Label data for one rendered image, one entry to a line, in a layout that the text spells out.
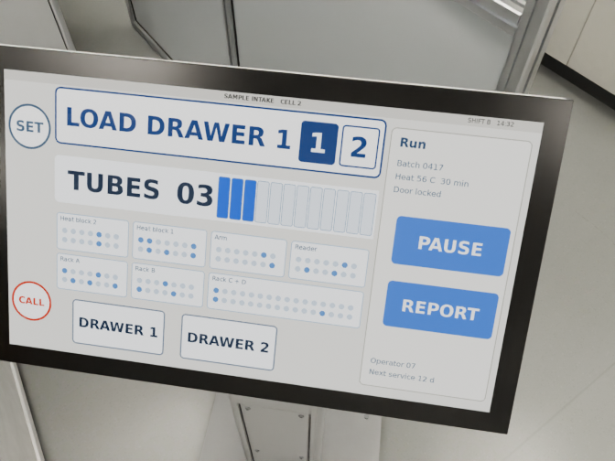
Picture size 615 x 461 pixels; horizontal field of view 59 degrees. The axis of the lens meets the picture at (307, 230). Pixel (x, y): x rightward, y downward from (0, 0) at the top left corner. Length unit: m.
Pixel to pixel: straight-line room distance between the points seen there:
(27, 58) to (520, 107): 0.43
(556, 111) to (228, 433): 1.23
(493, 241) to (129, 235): 0.33
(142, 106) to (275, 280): 0.20
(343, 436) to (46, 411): 0.81
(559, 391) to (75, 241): 1.45
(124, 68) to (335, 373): 0.34
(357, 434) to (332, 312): 1.03
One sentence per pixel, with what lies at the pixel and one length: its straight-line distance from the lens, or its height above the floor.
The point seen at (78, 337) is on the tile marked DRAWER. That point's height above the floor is 0.99.
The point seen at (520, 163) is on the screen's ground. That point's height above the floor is 1.16.
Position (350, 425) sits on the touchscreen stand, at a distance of 1.53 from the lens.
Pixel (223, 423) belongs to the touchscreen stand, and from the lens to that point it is 1.55.
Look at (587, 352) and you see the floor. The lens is 1.84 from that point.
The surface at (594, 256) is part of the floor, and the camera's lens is 2.06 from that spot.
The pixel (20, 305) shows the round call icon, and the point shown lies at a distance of 0.62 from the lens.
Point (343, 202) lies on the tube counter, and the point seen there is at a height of 1.12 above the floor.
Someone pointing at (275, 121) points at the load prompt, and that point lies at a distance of 0.49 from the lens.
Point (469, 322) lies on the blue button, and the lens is 0.53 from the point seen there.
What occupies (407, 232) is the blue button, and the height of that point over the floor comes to 1.10.
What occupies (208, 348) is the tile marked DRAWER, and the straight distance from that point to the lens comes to 0.55.
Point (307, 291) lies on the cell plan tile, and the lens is 0.51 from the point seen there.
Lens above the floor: 1.49
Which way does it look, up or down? 52 degrees down
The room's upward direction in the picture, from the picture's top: 1 degrees clockwise
